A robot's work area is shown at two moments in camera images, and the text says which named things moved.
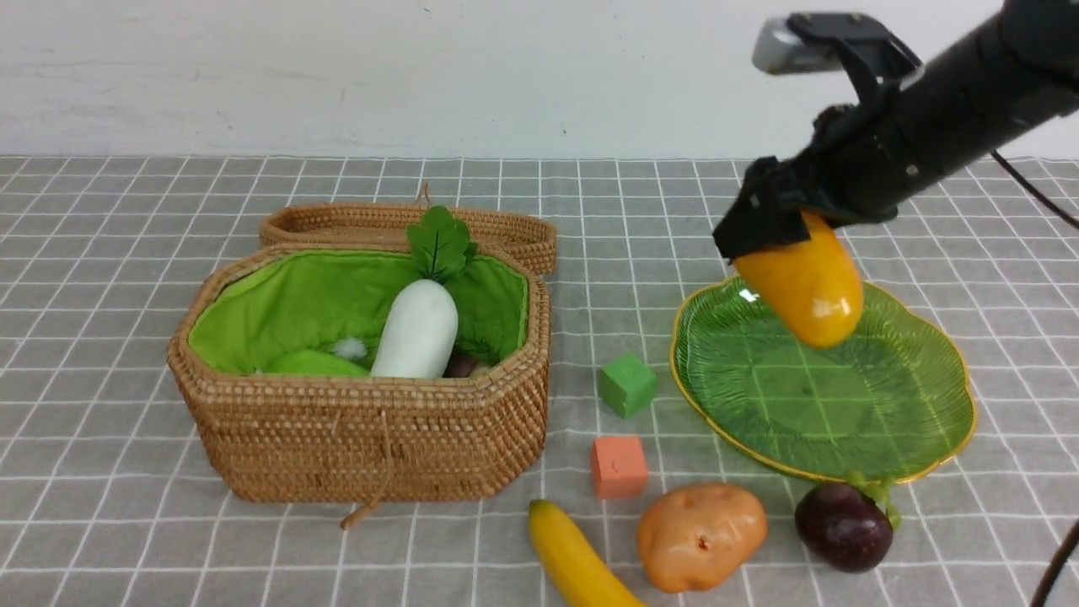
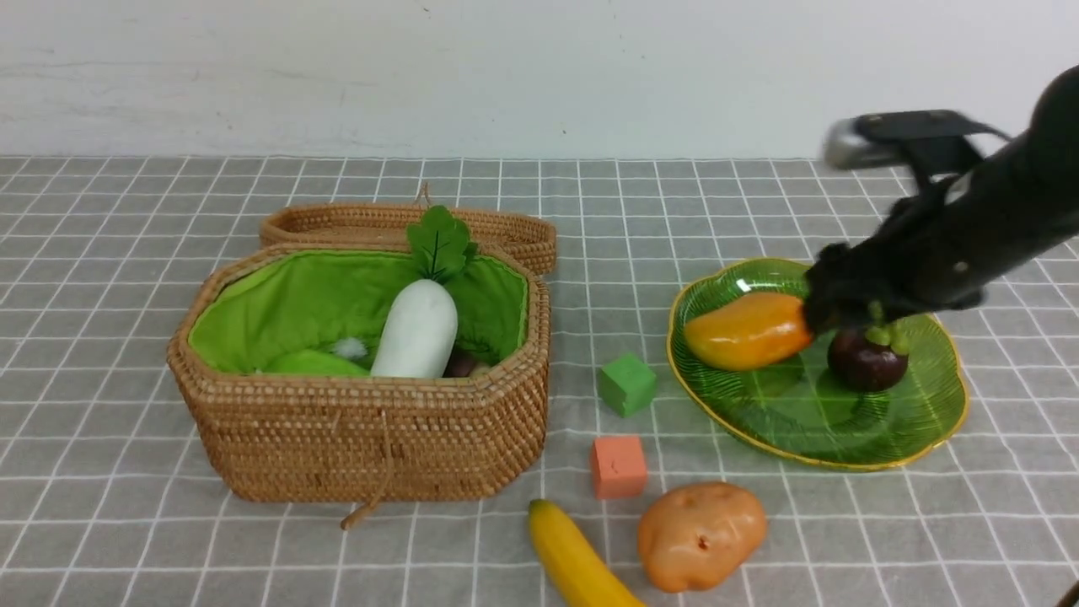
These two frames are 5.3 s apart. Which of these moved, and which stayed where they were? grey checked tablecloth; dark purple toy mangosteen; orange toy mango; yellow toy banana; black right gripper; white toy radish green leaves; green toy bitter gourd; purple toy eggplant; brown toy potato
Moved: dark purple toy mangosteen; black right gripper; orange toy mango
Stayed: white toy radish green leaves; brown toy potato; purple toy eggplant; green toy bitter gourd; grey checked tablecloth; yellow toy banana
